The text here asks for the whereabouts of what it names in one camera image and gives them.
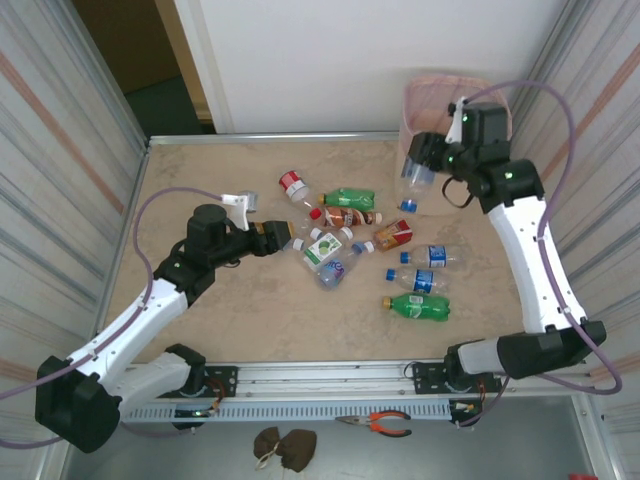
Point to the pink bin liner bag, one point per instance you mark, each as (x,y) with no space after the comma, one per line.
(425,100)

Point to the beige ribbed bin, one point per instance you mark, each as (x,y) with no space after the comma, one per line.
(432,200)

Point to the brown cloth pouch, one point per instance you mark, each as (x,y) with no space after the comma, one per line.
(295,447)

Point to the purple label bottle blue cap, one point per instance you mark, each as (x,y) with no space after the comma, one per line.
(334,272)

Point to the lime green white label bottle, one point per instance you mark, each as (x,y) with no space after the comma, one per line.
(322,250)

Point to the grey label bottle blue cap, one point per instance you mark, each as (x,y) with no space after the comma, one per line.
(409,204)

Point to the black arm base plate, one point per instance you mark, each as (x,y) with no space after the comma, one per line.
(225,377)
(425,375)

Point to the black controller board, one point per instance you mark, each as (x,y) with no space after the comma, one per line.
(460,407)
(192,413)

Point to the small red object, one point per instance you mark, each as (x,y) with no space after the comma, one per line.
(582,476)

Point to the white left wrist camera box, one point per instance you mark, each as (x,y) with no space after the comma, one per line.
(240,205)

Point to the brown label bottle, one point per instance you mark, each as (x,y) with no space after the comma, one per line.
(345,217)

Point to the aluminium mounting rail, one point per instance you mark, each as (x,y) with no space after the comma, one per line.
(325,375)

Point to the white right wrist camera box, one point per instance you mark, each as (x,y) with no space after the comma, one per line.
(455,127)

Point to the red white label bottle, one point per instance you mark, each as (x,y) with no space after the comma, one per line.
(290,181)

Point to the orange red label bottle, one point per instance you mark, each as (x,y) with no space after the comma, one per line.
(392,235)

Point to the blue label water bottle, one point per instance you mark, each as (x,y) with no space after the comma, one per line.
(435,256)
(422,280)

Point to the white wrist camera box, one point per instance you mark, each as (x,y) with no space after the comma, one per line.
(455,127)
(240,205)

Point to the aluminium table edge rail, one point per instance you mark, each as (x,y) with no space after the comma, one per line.
(275,137)

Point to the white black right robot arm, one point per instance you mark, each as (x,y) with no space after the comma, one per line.
(540,270)

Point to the green bottle yellow cap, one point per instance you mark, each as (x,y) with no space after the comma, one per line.
(417,306)
(350,198)

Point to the brown wooden door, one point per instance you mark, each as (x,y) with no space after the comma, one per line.
(130,45)

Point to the white door frame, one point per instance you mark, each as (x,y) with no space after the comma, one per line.
(200,60)

